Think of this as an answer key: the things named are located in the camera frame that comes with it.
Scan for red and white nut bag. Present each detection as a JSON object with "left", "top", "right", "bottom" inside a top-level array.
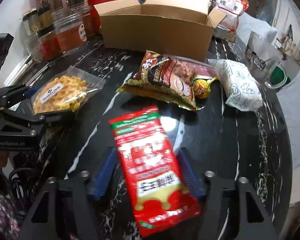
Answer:
[{"left": 210, "top": 0, "right": 249, "bottom": 33}]

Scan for glass pitcher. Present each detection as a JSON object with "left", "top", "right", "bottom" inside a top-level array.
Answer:
[{"left": 245, "top": 31, "right": 288, "bottom": 88}]

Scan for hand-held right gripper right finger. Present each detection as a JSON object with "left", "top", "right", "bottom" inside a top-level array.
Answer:
[{"left": 175, "top": 147, "right": 282, "bottom": 240}]

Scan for person's floral clothing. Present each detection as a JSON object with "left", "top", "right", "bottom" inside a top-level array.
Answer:
[{"left": 0, "top": 196, "right": 22, "bottom": 240}]

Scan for black cables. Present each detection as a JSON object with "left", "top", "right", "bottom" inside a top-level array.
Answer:
[{"left": 7, "top": 167, "right": 40, "bottom": 213}]

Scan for large grey covered chair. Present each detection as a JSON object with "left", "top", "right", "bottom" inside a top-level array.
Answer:
[{"left": 275, "top": 60, "right": 300, "bottom": 205}]

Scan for pink and silver packet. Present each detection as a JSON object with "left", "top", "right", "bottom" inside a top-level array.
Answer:
[{"left": 174, "top": 56, "right": 217, "bottom": 78}]

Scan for group of clear plastic jars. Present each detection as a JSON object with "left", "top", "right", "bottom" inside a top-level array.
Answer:
[{"left": 21, "top": 0, "right": 95, "bottom": 60}]

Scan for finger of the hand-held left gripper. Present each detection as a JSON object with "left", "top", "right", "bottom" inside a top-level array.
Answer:
[
  {"left": 0, "top": 84, "right": 40, "bottom": 108},
  {"left": 2, "top": 110, "right": 75, "bottom": 133}
]

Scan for metal bowl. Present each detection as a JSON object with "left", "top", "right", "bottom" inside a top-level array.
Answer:
[{"left": 213, "top": 26, "right": 237, "bottom": 40}]

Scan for long red snack packet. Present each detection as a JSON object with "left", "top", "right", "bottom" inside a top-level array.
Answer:
[{"left": 108, "top": 105, "right": 201, "bottom": 238}]

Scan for stack of white papers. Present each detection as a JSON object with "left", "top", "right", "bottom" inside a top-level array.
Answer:
[{"left": 4, "top": 54, "right": 50, "bottom": 87}]

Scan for brown cardboard box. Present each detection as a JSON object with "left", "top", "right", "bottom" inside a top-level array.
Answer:
[{"left": 94, "top": 0, "right": 227, "bottom": 62}]

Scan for clear waffle packet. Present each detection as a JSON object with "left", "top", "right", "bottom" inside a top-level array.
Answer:
[{"left": 30, "top": 65, "right": 107, "bottom": 117}]

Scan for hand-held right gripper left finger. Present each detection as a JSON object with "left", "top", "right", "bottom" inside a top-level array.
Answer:
[{"left": 17, "top": 148, "right": 119, "bottom": 240}]

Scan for red plastic container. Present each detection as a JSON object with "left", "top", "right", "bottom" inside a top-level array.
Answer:
[{"left": 87, "top": 0, "right": 118, "bottom": 34}]

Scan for white patterned packet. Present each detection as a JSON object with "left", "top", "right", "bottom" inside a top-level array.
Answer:
[{"left": 207, "top": 59, "right": 263, "bottom": 112}]

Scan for brown coffee packet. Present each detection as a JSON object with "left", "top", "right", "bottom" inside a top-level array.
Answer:
[{"left": 116, "top": 50, "right": 203, "bottom": 112}]

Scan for yellow lollipop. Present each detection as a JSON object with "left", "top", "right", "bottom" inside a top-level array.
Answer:
[{"left": 192, "top": 76, "right": 219, "bottom": 98}]

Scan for small grey covered chair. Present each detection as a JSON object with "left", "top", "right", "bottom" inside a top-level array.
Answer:
[{"left": 236, "top": 12, "right": 278, "bottom": 46}]

